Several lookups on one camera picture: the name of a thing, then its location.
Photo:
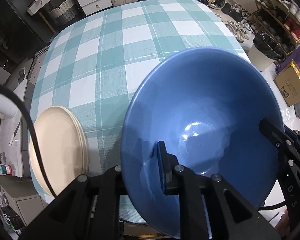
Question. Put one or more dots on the white bin with black bag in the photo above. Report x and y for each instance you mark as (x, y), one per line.
(265, 51)

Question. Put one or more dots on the cream plate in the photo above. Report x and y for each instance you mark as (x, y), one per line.
(62, 145)

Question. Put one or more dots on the woven laundry basket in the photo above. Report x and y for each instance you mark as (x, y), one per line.
(65, 12)

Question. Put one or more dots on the grey white side cabinet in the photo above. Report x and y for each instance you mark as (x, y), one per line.
(18, 189)

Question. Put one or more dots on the wooden shoe rack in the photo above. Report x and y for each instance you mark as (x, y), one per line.
(281, 20)

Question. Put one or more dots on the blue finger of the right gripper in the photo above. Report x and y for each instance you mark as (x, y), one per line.
(274, 135)

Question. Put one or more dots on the blue bowl front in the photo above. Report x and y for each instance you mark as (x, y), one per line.
(205, 104)

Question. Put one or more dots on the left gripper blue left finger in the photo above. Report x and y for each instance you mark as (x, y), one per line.
(109, 184)

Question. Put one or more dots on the teal checked tablecloth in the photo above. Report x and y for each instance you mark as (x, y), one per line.
(94, 66)

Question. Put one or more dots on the white electric kettle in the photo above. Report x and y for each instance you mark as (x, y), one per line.
(7, 108)

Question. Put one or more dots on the cardboard box with cat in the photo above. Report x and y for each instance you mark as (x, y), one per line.
(288, 83)

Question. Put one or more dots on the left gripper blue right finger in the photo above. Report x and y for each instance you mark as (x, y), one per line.
(177, 179)

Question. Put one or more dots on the plastic water bottle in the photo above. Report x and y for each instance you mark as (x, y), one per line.
(5, 170)

